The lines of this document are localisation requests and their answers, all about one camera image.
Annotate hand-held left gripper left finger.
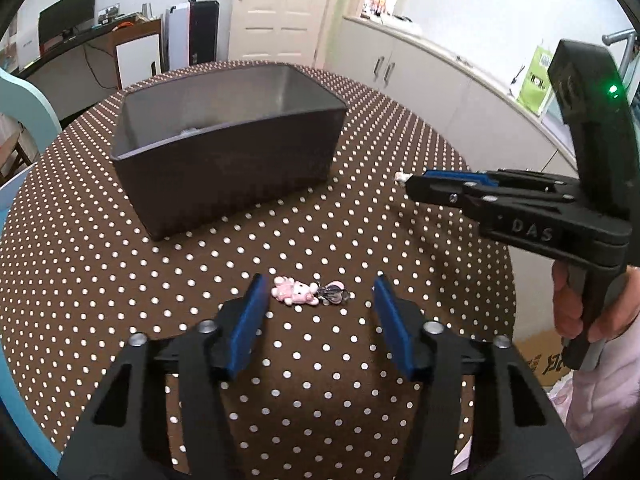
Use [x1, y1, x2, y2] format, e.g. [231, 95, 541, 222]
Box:
[57, 273, 271, 480]

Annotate dark curved desk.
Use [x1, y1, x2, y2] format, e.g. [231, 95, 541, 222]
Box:
[14, 12, 164, 92]

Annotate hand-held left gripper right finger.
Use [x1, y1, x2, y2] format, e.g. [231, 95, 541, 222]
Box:
[372, 273, 584, 480]

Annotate white tall appliance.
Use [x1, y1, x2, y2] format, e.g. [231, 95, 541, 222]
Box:
[164, 2, 194, 71]

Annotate white counter cabinet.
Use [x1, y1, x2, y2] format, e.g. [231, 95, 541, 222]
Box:
[324, 12, 582, 182]

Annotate person's right hand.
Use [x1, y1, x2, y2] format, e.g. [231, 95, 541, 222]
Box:
[551, 259, 640, 343]

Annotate grey crystal pendant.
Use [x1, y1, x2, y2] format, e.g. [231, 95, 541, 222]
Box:
[314, 282, 351, 307]

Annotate white box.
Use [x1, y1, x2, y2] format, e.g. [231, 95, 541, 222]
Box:
[9, 30, 41, 69]

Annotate pink bear charm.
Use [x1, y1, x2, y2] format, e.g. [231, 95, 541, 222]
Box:
[270, 275, 318, 307]

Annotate black computer monitor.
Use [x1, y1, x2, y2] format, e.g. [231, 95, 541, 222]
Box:
[37, 0, 97, 45]

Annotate white door small cabinet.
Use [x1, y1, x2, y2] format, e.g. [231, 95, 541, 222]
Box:
[112, 18, 165, 90]

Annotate metal rail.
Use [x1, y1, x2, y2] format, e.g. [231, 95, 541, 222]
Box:
[602, 29, 640, 67]

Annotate small figurines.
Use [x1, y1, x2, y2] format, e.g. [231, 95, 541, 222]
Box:
[362, 0, 397, 21]

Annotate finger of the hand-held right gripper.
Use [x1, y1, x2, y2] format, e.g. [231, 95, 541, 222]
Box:
[425, 168, 584, 202]
[405, 173, 634, 264]

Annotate grey storage box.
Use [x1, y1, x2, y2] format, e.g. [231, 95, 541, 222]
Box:
[110, 62, 350, 242]

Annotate person's pink clothing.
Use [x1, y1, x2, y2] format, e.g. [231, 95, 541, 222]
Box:
[451, 367, 640, 480]

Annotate white room door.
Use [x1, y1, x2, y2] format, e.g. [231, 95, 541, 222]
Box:
[228, 0, 346, 67]

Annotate black suitcase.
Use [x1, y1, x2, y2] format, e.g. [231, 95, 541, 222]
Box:
[187, 0, 221, 67]

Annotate teal curved bed frame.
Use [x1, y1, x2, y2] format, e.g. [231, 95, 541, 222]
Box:
[0, 67, 66, 476]

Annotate green box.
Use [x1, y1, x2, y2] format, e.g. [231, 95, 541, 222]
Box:
[514, 44, 554, 114]

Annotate cardboard box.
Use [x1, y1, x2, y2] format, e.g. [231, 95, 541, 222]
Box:
[514, 332, 577, 392]

